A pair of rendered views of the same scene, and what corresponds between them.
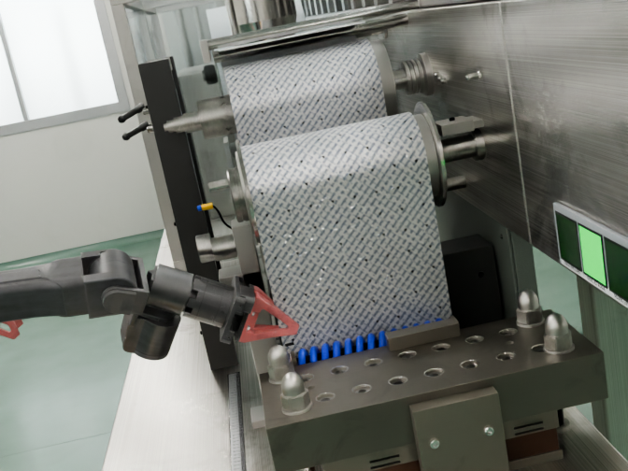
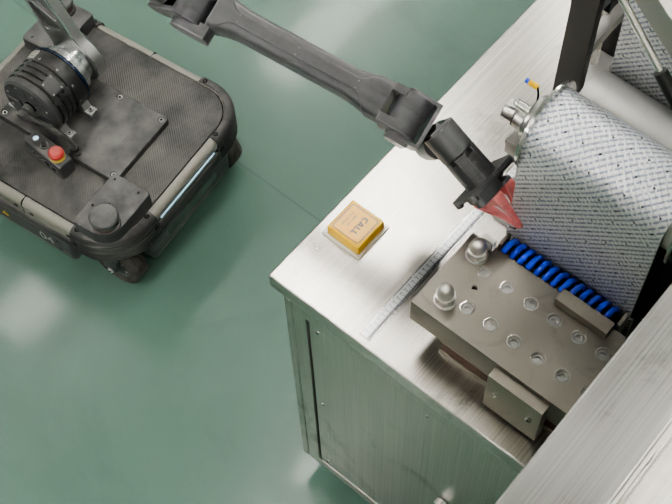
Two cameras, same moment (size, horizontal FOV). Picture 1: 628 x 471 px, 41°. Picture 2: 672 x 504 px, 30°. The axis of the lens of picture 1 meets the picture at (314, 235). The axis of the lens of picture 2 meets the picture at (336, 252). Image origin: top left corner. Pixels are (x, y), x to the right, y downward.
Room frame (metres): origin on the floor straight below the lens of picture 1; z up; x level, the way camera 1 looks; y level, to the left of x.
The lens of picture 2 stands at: (0.19, -0.46, 2.77)
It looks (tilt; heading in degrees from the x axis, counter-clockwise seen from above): 61 degrees down; 46
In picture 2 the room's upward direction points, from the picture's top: 3 degrees counter-clockwise
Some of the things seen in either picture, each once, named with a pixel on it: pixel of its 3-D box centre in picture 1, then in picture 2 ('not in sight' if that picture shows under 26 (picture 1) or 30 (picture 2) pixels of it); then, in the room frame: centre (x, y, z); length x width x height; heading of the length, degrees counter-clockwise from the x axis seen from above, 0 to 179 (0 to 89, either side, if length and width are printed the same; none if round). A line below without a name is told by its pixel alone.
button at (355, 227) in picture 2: not in sight; (355, 227); (0.96, 0.30, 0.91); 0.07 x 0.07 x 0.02; 4
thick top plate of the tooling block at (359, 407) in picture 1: (424, 385); (544, 347); (0.97, -0.10, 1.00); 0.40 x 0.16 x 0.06; 94
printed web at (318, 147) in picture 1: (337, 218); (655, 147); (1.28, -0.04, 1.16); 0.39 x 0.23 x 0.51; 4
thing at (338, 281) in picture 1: (359, 286); (575, 246); (1.09, -0.05, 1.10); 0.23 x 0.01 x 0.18; 94
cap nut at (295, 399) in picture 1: (293, 390); (445, 293); (0.91, 0.06, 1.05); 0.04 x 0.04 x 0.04
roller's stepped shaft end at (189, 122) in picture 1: (182, 123); not in sight; (1.38, 0.17, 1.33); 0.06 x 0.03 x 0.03; 94
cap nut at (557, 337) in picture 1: (556, 331); not in sight; (0.94, -0.26, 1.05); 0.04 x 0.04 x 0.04
